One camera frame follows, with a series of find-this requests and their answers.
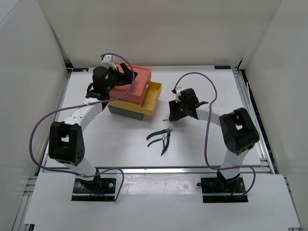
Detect green handled pliers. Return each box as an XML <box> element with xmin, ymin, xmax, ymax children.
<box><xmin>146</xmin><ymin>127</ymin><xmax>173</xmax><ymax>140</ymax></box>

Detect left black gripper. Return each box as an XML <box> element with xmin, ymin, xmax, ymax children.
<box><xmin>105</xmin><ymin>64</ymin><xmax>138</xmax><ymax>93</ymax></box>

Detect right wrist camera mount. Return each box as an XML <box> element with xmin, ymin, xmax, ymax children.
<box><xmin>171</xmin><ymin>87</ymin><xmax>183</xmax><ymax>103</ymax></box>

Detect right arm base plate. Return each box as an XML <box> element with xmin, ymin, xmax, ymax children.
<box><xmin>196</xmin><ymin>173</ymin><xmax>248</xmax><ymax>204</ymax></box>

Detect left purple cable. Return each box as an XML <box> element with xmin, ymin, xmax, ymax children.
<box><xmin>29</xmin><ymin>52</ymin><xmax>139</xmax><ymax>202</ymax></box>

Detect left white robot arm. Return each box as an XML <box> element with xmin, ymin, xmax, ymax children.
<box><xmin>48</xmin><ymin>63</ymin><xmax>137</xmax><ymax>193</ymax></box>

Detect purple cable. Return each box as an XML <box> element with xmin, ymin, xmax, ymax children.
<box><xmin>174</xmin><ymin>72</ymin><xmax>256</xmax><ymax>199</ymax></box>
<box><xmin>29</xmin><ymin>52</ymin><xmax>139</xmax><ymax>202</ymax></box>

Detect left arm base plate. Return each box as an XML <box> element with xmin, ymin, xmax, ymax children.
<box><xmin>71</xmin><ymin>176</ymin><xmax>116</xmax><ymax>202</ymax></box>

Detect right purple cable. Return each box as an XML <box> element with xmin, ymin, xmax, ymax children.
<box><xmin>174</xmin><ymin>72</ymin><xmax>256</xmax><ymax>199</ymax></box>

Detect red drawer box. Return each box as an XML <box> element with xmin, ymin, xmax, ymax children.
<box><xmin>110</xmin><ymin>65</ymin><xmax>151</xmax><ymax>104</ymax></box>

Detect yellow drawer box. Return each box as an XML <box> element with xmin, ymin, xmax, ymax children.
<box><xmin>108</xmin><ymin>82</ymin><xmax>162</xmax><ymax>116</ymax></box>

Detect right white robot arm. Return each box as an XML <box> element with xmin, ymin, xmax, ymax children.
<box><xmin>169</xmin><ymin>87</ymin><xmax>259</xmax><ymax>193</ymax></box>

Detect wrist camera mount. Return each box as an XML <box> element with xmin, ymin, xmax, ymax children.
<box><xmin>171</xmin><ymin>87</ymin><xmax>183</xmax><ymax>103</ymax></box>
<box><xmin>101</xmin><ymin>54</ymin><xmax>117</xmax><ymax>70</ymax></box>

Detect green drawer box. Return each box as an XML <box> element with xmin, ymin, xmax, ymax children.
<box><xmin>108</xmin><ymin>106</ymin><xmax>154</xmax><ymax>122</ymax></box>

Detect green handled cutters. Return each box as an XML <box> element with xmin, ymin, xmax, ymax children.
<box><xmin>147</xmin><ymin>132</ymin><xmax>171</xmax><ymax>156</ymax></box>

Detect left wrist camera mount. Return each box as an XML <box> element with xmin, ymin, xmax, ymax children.
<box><xmin>101</xmin><ymin>54</ymin><xmax>117</xmax><ymax>70</ymax></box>

